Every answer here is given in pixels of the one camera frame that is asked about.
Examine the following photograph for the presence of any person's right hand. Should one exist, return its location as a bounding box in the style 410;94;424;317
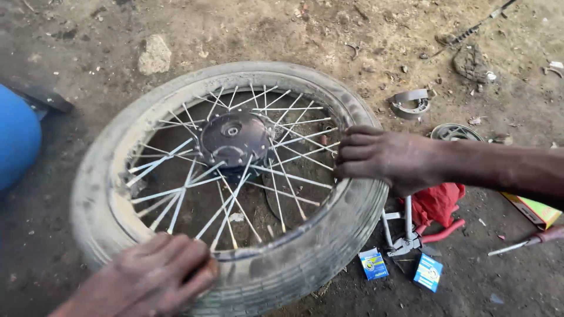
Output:
333;125;444;198

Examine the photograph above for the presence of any person's left hand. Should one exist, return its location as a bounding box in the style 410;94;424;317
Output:
94;232;219;317

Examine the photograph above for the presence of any spoked motorcycle wheel with tyre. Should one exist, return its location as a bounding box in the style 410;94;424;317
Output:
70;61;390;317

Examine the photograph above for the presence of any small blue white box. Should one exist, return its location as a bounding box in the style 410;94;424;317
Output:
412;252;444;293
358;247;390;281

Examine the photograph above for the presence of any pale stone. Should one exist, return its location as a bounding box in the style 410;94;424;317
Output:
137;34;173;76

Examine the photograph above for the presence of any blue plastic barrel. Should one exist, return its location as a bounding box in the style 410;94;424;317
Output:
0;84;43;193

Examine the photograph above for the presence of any black flat rubber piece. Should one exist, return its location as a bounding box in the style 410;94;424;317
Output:
8;78;75;115

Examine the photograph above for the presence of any red cloth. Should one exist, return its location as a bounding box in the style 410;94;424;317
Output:
399;183;466;228

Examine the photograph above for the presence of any grey brake shoe pair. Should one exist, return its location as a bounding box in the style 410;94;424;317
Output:
390;88;432;120

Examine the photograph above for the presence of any round metal brake plate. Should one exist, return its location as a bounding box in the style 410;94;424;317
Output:
430;123;485;143

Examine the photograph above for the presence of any dark stone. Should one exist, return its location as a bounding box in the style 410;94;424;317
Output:
452;43;492;84

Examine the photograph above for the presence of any green yellow cardboard carton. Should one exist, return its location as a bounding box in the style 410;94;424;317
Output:
501;191;563;231

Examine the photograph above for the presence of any small white scrap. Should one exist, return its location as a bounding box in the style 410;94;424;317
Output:
542;60;564;80

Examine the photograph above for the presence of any metal pump with red hose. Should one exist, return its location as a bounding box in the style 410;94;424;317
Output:
381;195;466;258

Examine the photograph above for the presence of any screwdriver with red handle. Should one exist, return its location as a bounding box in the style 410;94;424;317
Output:
487;225;564;257

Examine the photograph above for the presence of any black control cable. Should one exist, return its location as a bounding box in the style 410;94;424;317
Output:
429;0;519;59

